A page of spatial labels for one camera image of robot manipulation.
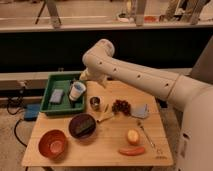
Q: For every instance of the grey folded cloth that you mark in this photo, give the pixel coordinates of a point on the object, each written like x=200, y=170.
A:
x=140, y=112

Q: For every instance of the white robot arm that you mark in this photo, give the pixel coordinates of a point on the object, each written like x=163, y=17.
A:
x=194, y=98

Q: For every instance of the dark purple bowl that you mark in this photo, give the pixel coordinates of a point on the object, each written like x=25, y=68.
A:
x=82, y=126

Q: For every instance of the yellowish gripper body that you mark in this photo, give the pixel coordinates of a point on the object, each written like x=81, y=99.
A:
x=83, y=76

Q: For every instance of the yellow banana peel piece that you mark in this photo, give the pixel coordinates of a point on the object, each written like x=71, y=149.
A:
x=105, y=115

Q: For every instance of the blue sponge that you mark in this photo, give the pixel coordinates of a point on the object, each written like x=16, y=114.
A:
x=56, y=96

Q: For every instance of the white and blue cup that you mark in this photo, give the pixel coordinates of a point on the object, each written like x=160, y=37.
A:
x=76, y=90

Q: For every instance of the small metal cup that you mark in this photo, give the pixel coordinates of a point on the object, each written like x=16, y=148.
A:
x=95, y=103

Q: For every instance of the bunch of dark grapes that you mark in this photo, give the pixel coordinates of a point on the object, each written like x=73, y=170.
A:
x=121, y=106

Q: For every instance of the green plastic tray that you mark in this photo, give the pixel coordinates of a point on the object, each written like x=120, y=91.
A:
x=64, y=82

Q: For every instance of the yellow apple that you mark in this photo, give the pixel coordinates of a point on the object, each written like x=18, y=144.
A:
x=133, y=137

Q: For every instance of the red bowl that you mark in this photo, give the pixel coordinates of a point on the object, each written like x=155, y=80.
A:
x=52, y=144

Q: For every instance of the orange carrot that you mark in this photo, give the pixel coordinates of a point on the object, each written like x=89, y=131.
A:
x=132, y=151

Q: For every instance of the blue power box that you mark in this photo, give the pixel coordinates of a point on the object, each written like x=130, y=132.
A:
x=31, y=112

